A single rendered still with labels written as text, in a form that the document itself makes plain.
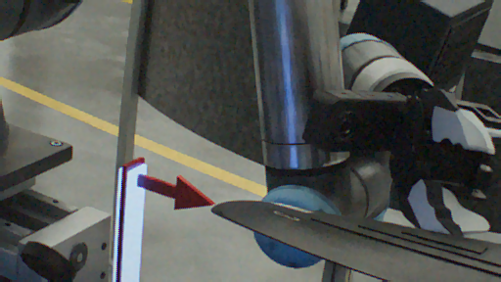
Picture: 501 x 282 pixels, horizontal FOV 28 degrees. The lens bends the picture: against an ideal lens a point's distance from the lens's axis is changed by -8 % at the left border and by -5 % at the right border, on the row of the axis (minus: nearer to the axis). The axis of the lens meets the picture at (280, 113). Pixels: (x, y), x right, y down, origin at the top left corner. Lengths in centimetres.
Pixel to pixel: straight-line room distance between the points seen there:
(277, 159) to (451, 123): 19
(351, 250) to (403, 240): 6
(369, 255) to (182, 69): 226
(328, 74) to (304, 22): 5
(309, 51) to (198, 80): 189
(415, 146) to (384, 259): 27
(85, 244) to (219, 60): 166
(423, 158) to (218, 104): 189
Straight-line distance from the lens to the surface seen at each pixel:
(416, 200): 83
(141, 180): 70
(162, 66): 292
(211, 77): 273
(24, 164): 111
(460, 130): 78
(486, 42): 713
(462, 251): 63
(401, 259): 60
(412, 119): 85
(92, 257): 110
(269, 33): 89
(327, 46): 89
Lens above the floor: 143
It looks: 17 degrees down
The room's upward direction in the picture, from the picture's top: 8 degrees clockwise
